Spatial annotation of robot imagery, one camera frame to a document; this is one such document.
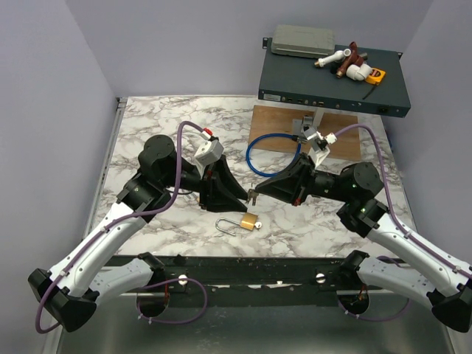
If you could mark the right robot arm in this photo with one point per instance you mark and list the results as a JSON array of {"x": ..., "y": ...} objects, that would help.
[{"x": 435, "y": 279}]

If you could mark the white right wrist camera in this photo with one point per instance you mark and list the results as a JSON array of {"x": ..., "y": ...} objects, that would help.
[{"x": 319, "y": 144}]

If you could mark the silver key with ring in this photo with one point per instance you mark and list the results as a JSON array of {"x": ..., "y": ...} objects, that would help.
[{"x": 252, "y": 197}]

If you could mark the yellow tape measure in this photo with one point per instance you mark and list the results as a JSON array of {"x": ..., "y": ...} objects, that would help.
[{"x": 375, "y": 77}]

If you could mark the brown pipe fitting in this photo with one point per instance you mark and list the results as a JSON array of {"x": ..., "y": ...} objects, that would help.
[{"x": 352, "y": 57}]

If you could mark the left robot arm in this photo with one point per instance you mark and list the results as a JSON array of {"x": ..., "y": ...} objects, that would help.
[{"x": 71, "y": 290}]

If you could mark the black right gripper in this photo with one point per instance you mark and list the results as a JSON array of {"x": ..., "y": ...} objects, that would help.
[{"x": 293, "y": 183}]

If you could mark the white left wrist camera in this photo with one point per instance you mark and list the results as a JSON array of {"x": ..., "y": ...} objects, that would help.
[{"x": 208, "y": 152}]

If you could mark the blue rack network switch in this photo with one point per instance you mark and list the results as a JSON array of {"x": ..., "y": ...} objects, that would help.
[{"x": 295, "y": 80}]

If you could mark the wooden board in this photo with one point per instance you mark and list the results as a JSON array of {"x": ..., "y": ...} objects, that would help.
[{"x": 267, "y": 119}]

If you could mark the grey metal socket bracket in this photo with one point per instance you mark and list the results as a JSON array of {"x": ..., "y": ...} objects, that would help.
[{"x": 304, "y": 123}]

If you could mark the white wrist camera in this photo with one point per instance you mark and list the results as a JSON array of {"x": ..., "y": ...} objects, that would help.
[
  {"x": 319, "y": 144},
  {"x": 208, "y": 152}
]

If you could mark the white pipe elbow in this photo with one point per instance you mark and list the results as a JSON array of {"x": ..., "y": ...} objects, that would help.
[{"x": 359, "y": 73}]

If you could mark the white pipe with brass end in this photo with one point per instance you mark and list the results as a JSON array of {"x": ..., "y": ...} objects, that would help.
[{"x": 336, "y": 57}]

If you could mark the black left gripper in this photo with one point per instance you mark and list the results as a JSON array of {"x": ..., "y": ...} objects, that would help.
[{"x": 213, "y": 197}]

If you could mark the grey plastic case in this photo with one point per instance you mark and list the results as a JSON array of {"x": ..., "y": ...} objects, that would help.
[{"x": 305, "y": 42}]

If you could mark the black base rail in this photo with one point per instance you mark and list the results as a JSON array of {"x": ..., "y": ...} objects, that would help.
[{"x": 242, "y": 282}]

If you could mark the brass padlock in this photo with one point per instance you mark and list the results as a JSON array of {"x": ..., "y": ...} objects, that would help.
[
  {"x": 193, "y": 197},
  {"x": 247, "y": 222}
]

